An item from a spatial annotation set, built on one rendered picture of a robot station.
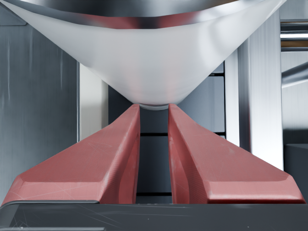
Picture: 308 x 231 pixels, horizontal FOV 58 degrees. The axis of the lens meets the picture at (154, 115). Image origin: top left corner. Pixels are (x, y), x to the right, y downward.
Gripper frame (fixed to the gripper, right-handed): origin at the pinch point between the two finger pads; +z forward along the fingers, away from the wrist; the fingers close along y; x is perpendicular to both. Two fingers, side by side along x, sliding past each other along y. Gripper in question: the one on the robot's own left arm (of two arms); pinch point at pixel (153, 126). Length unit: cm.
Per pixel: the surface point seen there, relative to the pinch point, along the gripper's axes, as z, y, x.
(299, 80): 6.5, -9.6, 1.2
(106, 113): 3.0, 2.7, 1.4
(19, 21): 12.8, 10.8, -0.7
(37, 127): 8.4, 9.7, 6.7
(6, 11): 11.2, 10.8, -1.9
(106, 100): 3.5, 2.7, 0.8
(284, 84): 8.1, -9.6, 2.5
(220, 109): 5.0, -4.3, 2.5
